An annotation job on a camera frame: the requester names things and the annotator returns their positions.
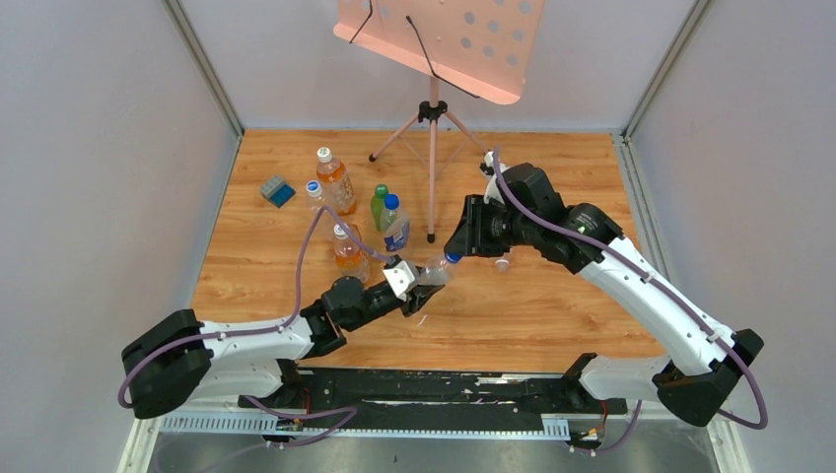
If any white cable duct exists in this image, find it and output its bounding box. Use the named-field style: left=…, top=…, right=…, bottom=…
left=160, top=411, right=571, bottom=439

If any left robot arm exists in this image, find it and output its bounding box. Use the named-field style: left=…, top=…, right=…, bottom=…
left=117, top=277, right=441, bottom=419

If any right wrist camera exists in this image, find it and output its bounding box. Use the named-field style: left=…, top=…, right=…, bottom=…
left=480, top=151, right=505, bottom=205

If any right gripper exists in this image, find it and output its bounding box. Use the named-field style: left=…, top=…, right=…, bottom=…
left=444, top=196, right=534, bottom=259

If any Pepsi bottle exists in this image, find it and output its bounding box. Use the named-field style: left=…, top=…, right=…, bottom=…
left=417, top=253, right=459, bottom=286
left=381, top=203, right=411, bottom=253

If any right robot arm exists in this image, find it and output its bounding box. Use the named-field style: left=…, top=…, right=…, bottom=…
left=444, top=163, right=768, bottom=429

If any green plastic bottle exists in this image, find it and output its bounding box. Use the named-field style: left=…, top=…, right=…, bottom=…
left=370, top=183, right=388, bottom=232

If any orange tea bottle crushed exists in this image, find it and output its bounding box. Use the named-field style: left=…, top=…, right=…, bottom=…
left=332, top=232, right=371, bottom=284

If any clear bottle blue cap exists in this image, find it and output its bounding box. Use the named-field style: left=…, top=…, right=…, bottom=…
left=306, top=179, right=334, bottom=233

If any blue grey block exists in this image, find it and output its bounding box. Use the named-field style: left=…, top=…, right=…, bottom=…
left=259, top=174, right=296, bottom=208

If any orange tea bottle standing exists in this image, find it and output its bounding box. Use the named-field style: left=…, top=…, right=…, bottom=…
left=316, top=147, right=357, bottom=216

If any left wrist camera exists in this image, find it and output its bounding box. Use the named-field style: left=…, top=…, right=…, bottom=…
left=383, top=260, right=420, bottom=302

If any pink music stand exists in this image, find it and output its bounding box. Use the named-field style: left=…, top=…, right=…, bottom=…
left=333, top=0, right=545, bottom=242

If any white bottle cap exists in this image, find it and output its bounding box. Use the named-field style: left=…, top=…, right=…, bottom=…
left=333, top=224, right=348, bottom=239

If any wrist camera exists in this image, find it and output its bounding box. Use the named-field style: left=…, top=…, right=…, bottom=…
left=383, top=260, right=420, bottom=302
left=480, top=151, right=505, bottom=205

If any clear unlabelled plastic bottle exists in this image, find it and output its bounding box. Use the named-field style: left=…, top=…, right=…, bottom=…
left=494, top=256, right=511, bottom=273

